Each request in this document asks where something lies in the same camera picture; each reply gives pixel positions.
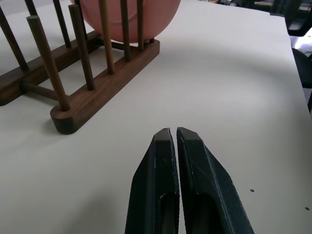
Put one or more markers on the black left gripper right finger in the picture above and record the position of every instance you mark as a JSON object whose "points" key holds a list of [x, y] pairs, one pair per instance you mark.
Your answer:
{"points": [[209, 192]]}

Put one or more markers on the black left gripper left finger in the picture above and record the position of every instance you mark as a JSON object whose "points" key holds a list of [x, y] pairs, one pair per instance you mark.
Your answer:
{"points": [[146, 185]]}

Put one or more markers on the dark wooden dish rack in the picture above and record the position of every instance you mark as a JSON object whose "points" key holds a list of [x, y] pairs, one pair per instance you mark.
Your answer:
{"points": [[102, 75]]}

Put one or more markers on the pink plate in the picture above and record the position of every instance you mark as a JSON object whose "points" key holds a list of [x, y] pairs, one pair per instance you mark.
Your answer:
{"points": [[131, 17]]}

